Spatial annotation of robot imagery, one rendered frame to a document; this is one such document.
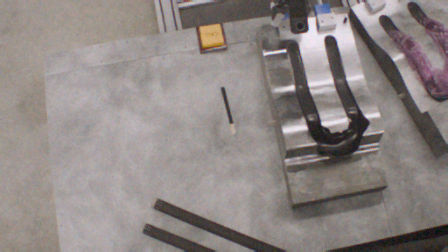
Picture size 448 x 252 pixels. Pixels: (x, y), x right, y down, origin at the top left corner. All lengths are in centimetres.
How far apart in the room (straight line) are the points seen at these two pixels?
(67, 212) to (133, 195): 19
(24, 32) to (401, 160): 181
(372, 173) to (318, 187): 15
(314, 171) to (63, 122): 71
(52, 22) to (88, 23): 18
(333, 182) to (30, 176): 141
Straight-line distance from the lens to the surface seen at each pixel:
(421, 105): 169
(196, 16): 248
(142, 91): 171
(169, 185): 162
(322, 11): 171
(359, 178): 160
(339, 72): 166
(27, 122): 265
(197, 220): 154
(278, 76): 163
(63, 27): 279
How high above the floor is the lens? 238
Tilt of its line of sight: 72 degrees down
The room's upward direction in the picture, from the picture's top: 1 degrees clockwise
